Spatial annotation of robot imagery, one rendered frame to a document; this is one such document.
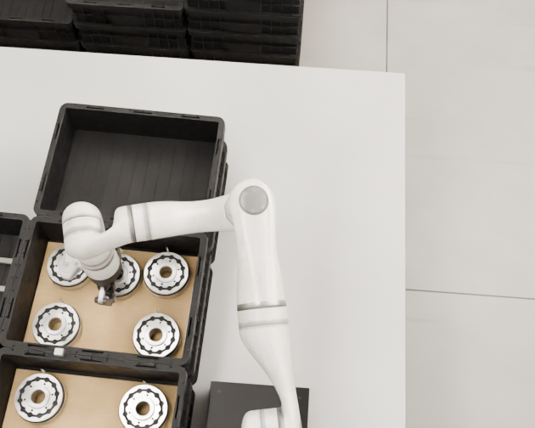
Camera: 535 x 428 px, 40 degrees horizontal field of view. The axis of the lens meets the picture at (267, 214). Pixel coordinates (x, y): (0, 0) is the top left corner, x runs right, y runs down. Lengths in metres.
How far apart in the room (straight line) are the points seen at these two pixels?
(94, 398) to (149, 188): 0.51
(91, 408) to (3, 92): 0.97
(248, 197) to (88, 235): 0.29
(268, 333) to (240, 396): 0.38
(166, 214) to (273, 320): 0.28
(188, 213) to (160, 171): 0.45
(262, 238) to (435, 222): 1.46
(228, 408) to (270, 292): 0.42
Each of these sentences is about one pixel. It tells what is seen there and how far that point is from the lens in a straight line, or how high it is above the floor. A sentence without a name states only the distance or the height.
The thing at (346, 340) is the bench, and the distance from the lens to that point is 1.79.
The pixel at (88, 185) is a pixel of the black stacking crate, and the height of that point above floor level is 0.83.
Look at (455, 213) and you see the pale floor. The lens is 2.75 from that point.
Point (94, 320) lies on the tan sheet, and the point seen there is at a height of 0.83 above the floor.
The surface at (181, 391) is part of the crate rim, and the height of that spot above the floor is 0.93.
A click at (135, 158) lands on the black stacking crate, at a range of 1.84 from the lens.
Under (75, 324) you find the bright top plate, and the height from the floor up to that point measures 0.86.
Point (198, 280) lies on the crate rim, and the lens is 1.58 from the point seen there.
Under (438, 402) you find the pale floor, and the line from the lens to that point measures 2.52.
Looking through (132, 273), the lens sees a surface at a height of 0.86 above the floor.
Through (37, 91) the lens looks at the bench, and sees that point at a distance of 2.17.
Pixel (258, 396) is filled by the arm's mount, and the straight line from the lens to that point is 1.66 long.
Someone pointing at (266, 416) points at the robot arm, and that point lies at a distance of 1.34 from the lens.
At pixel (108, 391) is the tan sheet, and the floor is 0.83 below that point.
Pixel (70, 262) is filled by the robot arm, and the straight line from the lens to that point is 1.53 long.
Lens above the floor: 2.42
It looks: 66 degrees down
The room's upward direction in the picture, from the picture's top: 1 degrees clockwise
